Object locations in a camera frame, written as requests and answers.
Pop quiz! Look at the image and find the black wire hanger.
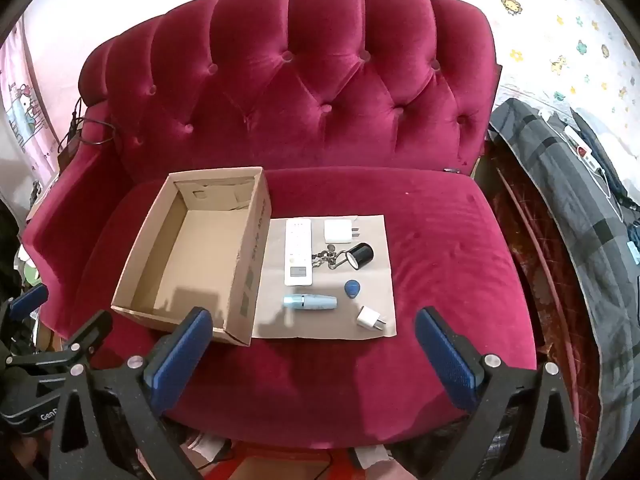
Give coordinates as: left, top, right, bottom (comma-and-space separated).
57, 94, 117, 157

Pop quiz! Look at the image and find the black cylindrical cap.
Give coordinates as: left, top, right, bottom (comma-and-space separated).
347, 242, 376, 268

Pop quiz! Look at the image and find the red patterned rug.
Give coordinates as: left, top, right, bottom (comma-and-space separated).
487, 147, 601, 466

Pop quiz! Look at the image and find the small white charger plug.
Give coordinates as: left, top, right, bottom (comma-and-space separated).
355, 305, 388, 332

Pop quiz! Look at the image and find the pink cartoon curtain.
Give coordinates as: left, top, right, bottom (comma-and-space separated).
0, 17, 62, 178

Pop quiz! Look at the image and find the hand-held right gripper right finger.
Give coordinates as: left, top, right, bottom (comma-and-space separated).
414, 306, 582, 480

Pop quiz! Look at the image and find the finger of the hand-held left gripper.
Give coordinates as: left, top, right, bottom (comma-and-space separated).
0, 284, 50, 356
4, 309, 114, 370

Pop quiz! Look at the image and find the red velvet tufted sofa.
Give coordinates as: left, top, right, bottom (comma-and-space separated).
22, 0, 539, 452

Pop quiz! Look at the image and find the grey plaid blanket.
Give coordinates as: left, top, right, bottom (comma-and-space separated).
487, 97, 640, 480

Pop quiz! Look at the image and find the metal key ring with keys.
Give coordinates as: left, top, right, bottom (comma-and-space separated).
310, 244, 351, 271

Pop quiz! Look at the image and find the brown paper sheet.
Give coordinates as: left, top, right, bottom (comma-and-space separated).
251, 214, 398, 339

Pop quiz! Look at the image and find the white power strip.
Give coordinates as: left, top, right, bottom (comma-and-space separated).
562, 124, 602, 174

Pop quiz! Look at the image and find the cardboard box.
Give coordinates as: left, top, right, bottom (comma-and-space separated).
110, 166, 273, 347

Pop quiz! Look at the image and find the large white charger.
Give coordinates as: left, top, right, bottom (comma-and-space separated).
323, 217, 362, 246

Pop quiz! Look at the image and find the light blue cosmetic bottle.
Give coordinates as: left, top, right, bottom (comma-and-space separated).
282, 292, 339, 311

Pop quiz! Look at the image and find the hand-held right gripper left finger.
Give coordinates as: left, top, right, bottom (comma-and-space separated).
50, 306, 214, 480

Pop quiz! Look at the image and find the white printed star sheet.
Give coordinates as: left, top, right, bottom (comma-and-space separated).
420, 0, 640, 128

